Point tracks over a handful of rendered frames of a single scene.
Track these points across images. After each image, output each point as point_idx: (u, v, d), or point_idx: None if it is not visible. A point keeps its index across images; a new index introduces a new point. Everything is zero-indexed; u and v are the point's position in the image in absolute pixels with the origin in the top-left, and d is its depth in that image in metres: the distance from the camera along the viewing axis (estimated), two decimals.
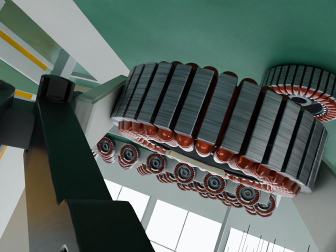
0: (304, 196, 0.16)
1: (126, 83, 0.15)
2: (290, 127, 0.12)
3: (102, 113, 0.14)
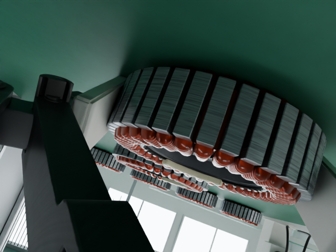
0: None
1: None
2: None
3: (101, 113, 0.14)
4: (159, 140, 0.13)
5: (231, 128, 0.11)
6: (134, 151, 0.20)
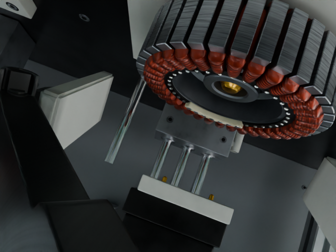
0: (326, 211, 0.15)
1: None
2: None
3: (76, 110, 0.13)
4: (192, 60, 0.14)
5: (263, 38, 0.12)
6: (158, 95, 0.20)
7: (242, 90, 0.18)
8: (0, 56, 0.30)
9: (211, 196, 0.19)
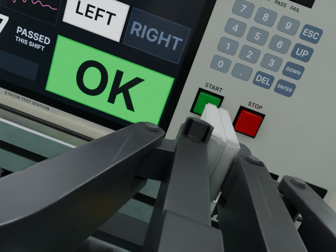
0: None
1: None
2: None
3: None
4: None
5: None
6: None
7: None
8: None
9: None
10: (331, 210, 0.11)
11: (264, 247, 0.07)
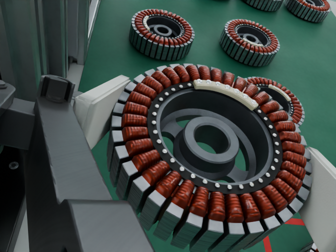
0: None
1: None
2: None
3: (102, 113, 0.14)
4: (258, 205, 0.14)
5: (193, 234, 0.13)
6: (288, 116, 0.18)
7: (197, 131, 0.18)
8: None
9: None
10: None
11: None
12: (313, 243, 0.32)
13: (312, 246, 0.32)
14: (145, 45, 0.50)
